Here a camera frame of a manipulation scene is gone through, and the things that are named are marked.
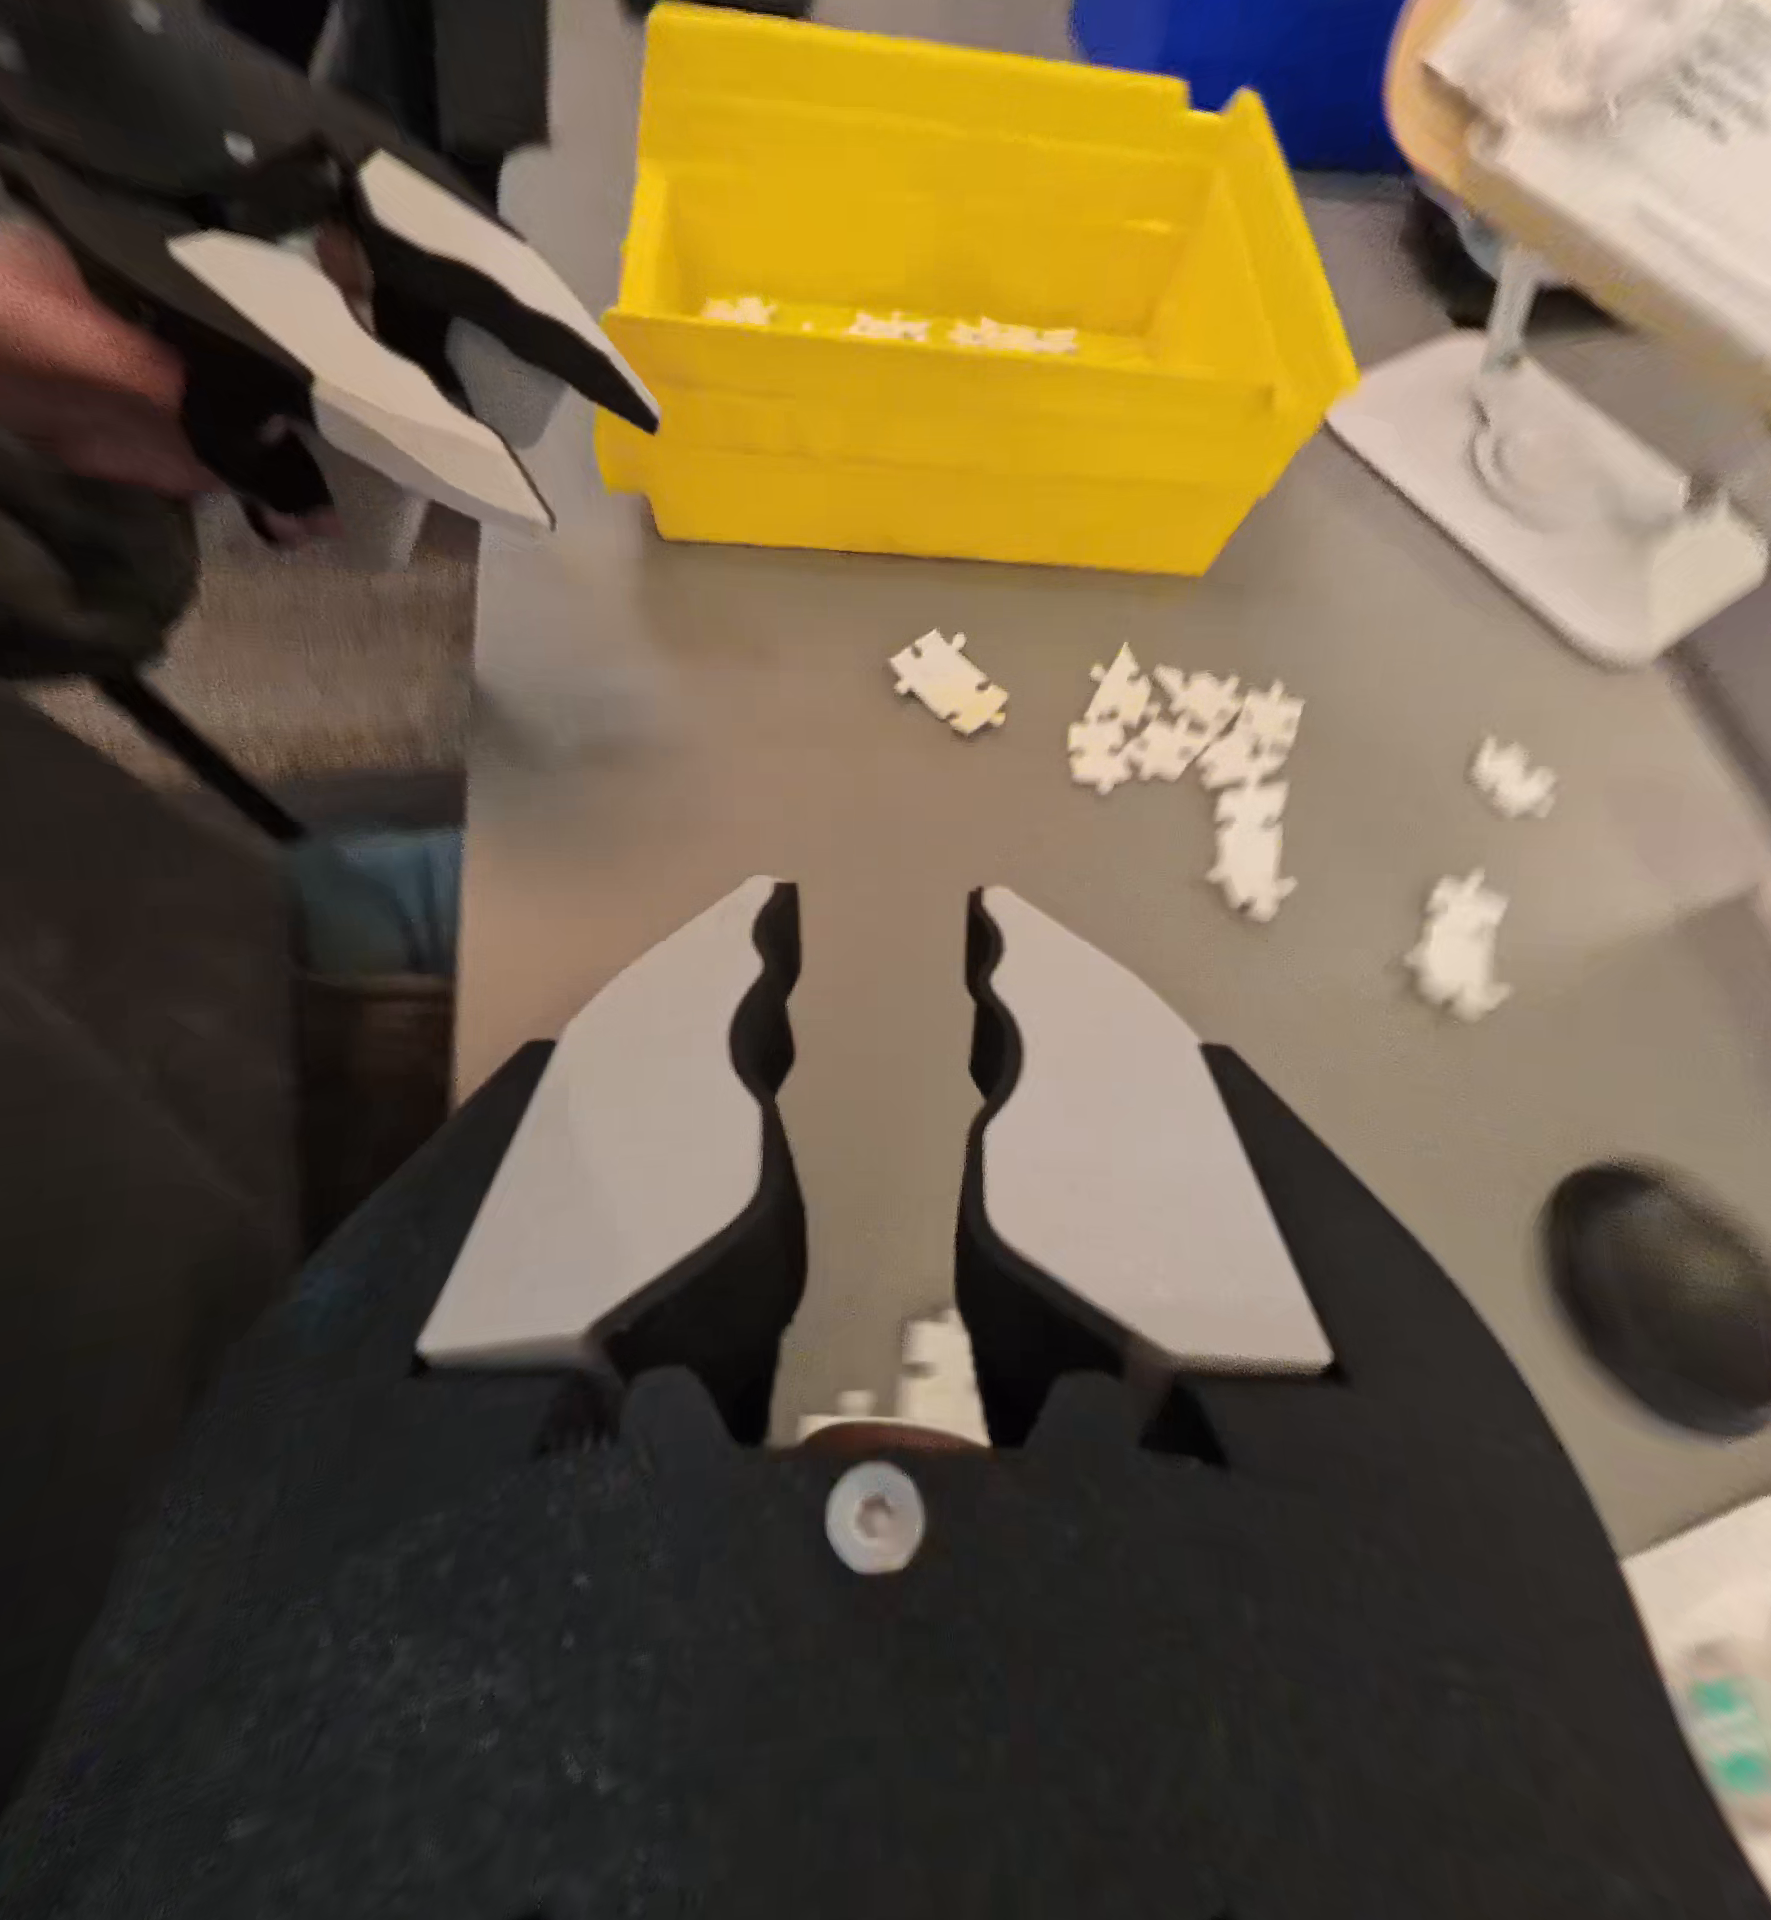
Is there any joined white puzzle piece pair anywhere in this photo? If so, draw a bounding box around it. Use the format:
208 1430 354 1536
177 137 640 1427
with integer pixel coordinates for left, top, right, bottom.
1406 871 1515 1023
890 630 1011 735

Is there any cluster of white puzzle pieces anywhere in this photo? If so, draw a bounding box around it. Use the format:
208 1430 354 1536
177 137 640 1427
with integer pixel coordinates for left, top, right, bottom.
1064 640 1308 796

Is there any person's dark clothing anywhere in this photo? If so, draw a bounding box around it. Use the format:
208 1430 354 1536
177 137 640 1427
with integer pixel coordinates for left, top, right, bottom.
0 630 302 1920

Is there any blue plastic bin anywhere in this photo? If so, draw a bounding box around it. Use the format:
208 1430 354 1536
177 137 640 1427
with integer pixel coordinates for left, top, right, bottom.
1074 0 1412 170

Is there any person's leg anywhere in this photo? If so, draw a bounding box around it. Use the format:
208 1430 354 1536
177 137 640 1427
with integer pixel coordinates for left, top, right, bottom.
293 831 464 977

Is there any white tablet stand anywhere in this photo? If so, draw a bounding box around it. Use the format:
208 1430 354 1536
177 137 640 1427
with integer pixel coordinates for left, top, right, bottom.
1330 0 1771 670

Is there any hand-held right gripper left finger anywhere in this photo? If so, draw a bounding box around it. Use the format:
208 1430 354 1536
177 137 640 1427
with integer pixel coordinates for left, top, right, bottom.
418 877 812 1447

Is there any instruction leaflet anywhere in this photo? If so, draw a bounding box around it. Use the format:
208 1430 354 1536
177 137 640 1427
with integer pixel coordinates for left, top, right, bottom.
1619 1476 1771 1920

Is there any yellow plastic bin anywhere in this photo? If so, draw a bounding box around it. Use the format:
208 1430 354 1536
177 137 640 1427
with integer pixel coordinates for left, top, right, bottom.
595 0 1364 578

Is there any person's left hand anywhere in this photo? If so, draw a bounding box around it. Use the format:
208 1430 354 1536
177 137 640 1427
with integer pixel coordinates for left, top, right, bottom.
0 224 213 497

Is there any pile of mixed puzzle pieces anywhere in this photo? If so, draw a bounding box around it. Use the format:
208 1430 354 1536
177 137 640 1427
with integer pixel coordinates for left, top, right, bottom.
697 293 1081 359

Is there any black round puzzle stand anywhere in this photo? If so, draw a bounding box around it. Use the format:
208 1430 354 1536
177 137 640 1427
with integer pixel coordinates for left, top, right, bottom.
1541 1159 1771 1443

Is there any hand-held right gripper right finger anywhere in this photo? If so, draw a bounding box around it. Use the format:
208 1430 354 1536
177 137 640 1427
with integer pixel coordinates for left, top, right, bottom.
956 884 1337 1447

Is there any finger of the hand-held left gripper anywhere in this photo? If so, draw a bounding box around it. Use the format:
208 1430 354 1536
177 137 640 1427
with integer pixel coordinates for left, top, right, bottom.
351 150 663 436
164 232 559 533

